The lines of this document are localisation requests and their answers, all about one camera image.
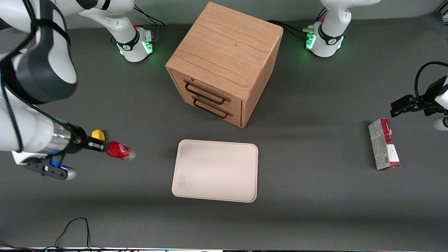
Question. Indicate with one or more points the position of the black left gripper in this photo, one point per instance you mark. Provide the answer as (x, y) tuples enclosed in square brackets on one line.
[(427, 104)]

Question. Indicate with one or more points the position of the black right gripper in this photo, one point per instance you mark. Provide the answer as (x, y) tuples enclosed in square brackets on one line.
[(76, 142)]

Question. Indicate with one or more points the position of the red coke bottle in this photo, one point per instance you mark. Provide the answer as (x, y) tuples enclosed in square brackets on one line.
[(119, 150)]

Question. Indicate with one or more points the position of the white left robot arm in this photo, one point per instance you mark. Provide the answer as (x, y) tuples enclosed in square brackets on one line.
[(329, 38)]

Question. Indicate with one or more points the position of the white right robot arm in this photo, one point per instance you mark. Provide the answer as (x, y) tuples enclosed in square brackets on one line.
[(35, 70)]

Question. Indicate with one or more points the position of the beige rectangular tray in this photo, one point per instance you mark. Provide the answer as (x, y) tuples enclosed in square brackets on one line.
[(215, 171)]

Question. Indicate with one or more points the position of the yellow lemon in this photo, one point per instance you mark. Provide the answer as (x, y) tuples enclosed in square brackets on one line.
[(98, 134)]

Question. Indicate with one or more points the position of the red plaid carton box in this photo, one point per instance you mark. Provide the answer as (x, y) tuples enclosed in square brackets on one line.
[(384, 143)]

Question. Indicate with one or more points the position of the wooden drawer front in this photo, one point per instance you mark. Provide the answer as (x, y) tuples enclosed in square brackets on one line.
[(210, 92), (224, 117)]

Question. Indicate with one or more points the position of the wooden drawer cabinet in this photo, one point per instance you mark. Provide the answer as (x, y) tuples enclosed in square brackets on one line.
[(224, 52)]

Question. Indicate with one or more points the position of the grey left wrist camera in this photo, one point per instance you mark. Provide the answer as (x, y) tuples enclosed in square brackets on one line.
[(440, 124)]

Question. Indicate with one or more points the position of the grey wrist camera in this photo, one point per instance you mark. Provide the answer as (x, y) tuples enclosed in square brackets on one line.
[(52, 171), (440, 124)]

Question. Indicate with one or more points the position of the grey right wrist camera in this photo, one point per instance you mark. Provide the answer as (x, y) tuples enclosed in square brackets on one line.
[(52, 171)]

